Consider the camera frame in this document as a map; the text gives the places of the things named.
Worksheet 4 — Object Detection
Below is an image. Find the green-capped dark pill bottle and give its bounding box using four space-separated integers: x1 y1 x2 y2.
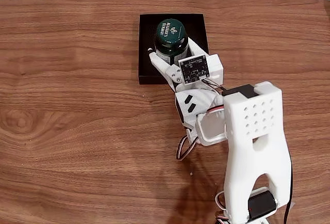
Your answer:
154 19 189 63

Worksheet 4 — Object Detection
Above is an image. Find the red white black servo cable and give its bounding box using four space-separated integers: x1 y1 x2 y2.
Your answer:
176 134 200 162
205 78 227 114
214 191 230 222

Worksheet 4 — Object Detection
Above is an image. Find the black shallow open box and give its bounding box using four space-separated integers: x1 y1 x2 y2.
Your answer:
138 13 212 86

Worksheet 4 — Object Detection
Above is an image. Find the circuit-board camera on white mount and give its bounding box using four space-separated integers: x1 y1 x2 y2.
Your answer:
177 53 224 86

